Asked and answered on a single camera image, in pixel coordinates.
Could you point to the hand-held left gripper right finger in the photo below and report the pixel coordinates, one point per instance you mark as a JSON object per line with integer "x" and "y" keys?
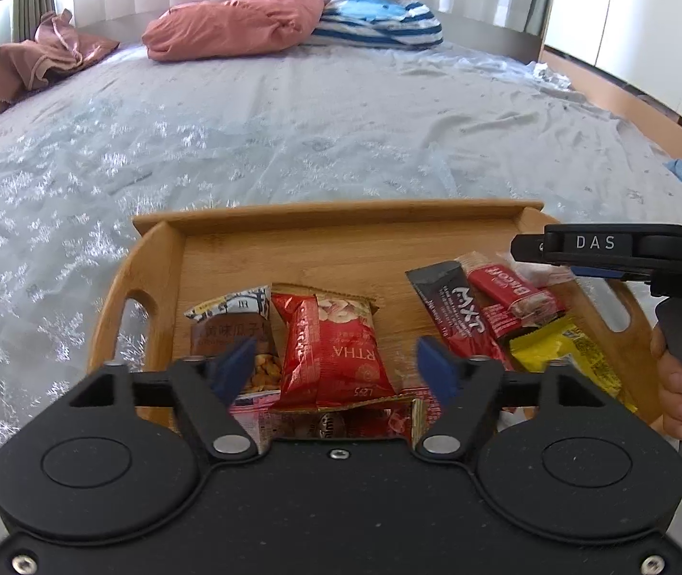
{"x": 440, "y": 371}

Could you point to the red nut snack packet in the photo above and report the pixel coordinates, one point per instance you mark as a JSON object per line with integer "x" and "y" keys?
{"x": 329, "y": 353}

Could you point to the blue striped pillow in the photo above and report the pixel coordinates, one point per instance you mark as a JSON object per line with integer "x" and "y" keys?
{"x": 377, "y": 30}

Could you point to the wooden bed frame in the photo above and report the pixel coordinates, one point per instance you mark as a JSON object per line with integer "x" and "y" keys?
{"x": 616, "y": 96}

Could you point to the white wardrobe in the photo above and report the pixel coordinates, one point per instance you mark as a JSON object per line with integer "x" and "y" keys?
{"x": 646, "y": 24}

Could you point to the pink-brown crumpled cloth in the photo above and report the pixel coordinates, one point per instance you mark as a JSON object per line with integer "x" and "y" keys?
{"x": 23, "y": 66}

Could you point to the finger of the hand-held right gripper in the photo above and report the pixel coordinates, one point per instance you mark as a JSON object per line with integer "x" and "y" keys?
{"x": 580, "y": 244}

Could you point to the small red snack bar packet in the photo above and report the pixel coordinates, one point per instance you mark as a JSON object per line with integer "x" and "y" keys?
{"x": 502, "y": 293}

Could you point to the white and pink snack packet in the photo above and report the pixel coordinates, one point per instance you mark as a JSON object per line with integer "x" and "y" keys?
{"x": 251, "y": 425}

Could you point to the grey snowflake bed sheet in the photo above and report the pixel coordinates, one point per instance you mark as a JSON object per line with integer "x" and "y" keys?
{"x": 317, "y": 132}

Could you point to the long black and red packet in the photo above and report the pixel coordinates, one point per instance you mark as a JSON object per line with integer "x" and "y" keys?
{"x": 449, "y": 305}

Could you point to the pink pillow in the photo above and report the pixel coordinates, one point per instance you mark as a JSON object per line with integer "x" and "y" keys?
{"x": 227, "y": 21}

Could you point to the yellow snack packet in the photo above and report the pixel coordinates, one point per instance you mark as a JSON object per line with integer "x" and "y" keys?
{"x": 562, "y": 341}

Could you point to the brown and white seed packet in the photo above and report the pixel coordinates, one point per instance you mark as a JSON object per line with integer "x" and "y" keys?
{"x": 221, "y": 323}

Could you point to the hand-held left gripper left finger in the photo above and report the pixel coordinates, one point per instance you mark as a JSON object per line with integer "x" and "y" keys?
{"x": 233, "y": 371}

